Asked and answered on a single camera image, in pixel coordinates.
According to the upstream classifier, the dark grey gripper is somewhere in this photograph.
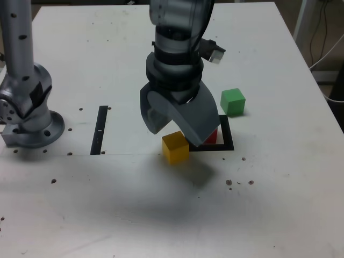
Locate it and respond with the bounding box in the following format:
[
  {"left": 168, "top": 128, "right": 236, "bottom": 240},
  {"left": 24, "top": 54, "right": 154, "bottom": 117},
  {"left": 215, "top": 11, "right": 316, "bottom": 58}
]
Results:
[{"left": 139, "top": 82, "right": 220, "bottom": 148}]

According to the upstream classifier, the yellow cube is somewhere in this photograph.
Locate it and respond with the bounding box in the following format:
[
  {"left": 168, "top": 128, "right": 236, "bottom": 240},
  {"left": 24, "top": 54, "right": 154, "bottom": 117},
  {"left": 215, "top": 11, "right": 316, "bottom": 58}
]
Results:
[{"left": 161, "top": 131, "right": 190, "bottom": 165}]

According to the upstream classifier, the red cube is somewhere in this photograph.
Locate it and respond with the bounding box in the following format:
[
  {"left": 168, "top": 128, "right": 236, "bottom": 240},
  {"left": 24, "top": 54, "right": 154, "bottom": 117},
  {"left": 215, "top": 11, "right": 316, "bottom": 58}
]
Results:
[{"left": 202, "top": 128, "right": 218, "bottom": 145}]

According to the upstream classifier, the green cube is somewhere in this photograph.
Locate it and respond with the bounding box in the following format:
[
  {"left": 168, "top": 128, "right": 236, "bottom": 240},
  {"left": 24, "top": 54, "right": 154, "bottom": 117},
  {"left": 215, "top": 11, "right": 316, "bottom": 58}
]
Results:
[{"left": 220, "top": 88, "right": 246, "bottom": 117}]

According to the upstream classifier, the black tape square outline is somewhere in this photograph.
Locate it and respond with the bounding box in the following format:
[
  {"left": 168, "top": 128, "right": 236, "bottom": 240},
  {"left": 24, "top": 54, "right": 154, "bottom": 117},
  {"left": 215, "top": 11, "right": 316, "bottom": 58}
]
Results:
[{"left": 189, "top": 114, "right": 235, "bottom": 152}]

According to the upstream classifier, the black tape strip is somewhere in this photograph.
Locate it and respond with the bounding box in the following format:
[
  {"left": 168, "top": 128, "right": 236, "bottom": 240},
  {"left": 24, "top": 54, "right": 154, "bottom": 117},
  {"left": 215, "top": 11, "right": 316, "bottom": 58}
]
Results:
[{"left": 90, "top": 105, "right": 109, "bottom": 156}]

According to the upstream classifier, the black furniture piece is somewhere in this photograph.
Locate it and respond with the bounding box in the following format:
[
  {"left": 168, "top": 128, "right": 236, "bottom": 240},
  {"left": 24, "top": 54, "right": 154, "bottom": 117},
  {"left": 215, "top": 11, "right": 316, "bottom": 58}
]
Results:
[{"left": 329, "top": 68, "right": 344, "bottom": 103}]

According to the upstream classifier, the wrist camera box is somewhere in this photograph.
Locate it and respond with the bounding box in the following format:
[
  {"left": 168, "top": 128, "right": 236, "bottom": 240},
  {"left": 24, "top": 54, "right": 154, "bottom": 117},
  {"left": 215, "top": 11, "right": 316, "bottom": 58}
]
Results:
[{"left": 200, "top": 39, "right": 226, "bottom": 65}]

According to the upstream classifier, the black cable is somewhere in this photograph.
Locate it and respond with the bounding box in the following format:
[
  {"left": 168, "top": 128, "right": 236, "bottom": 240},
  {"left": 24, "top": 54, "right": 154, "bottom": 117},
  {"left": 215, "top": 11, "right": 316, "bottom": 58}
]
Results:
[{"left": 309, "top": 0, "right": 329, "bottom": 67}]

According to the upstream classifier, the white metal frame leg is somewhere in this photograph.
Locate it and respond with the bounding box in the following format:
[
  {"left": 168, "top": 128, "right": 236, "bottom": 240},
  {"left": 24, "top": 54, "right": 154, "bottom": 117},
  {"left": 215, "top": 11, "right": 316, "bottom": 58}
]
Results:
[{"left": 292, "top": 0, "right": 310, "bottom": 41}]

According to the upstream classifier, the short white cable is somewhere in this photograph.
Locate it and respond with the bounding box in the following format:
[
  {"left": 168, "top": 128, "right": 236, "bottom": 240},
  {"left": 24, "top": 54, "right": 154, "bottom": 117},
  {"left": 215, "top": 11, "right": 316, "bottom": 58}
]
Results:
[{"left": 322, "top": 90, "right": 344, "bottom": 103}]

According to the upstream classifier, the long white cable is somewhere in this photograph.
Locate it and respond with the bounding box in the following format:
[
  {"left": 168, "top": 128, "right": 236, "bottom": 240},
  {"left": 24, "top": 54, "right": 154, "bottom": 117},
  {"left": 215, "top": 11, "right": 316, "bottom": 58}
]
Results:
[{"left": 308, "top": 34, "right": 344, "bottom": 70}]

